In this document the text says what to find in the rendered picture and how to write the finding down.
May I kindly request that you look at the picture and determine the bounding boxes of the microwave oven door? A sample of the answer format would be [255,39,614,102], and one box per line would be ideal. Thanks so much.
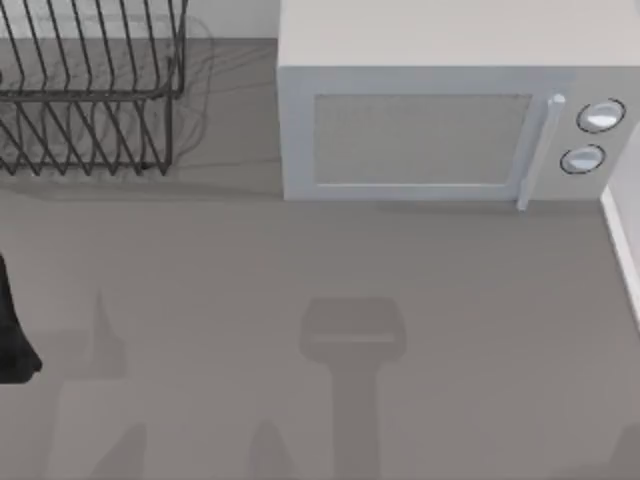
[279,66,576,203]

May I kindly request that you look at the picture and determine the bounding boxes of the pale microwave door handle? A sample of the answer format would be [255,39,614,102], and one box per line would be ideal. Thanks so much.
[516,93,567,212]

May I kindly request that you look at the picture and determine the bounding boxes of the large round microwave knob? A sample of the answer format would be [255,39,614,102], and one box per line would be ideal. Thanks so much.
[575,98,627,134]

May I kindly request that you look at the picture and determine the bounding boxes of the small round microwave knob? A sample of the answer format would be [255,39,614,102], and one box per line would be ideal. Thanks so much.
[559,144,607,176]

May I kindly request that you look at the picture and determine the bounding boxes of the dark wire dish rack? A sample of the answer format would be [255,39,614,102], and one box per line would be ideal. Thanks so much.
[0,0,191,177]

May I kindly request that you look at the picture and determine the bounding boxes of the pale microwave oven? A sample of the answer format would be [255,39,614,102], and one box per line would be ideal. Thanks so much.
[276,0,640,212]

